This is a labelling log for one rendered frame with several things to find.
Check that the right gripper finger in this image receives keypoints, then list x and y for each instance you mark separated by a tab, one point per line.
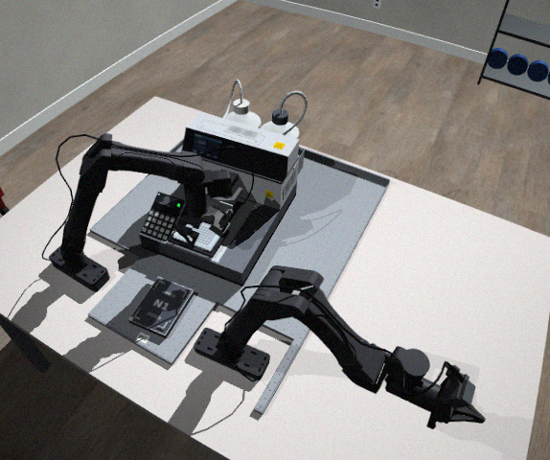
470	416
474	410

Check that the white multi-well plate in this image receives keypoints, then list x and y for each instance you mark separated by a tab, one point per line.
208	239

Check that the black raised edge strip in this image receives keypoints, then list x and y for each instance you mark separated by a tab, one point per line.
326	158

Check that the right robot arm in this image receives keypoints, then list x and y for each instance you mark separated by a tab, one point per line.
362	365

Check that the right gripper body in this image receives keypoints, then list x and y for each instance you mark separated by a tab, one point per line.
439	395

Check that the white plastic bottle with cap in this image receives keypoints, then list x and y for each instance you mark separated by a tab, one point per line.
242	114

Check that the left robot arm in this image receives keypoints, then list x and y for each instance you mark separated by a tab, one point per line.
185	170

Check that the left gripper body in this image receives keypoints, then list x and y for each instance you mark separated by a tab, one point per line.
196	213

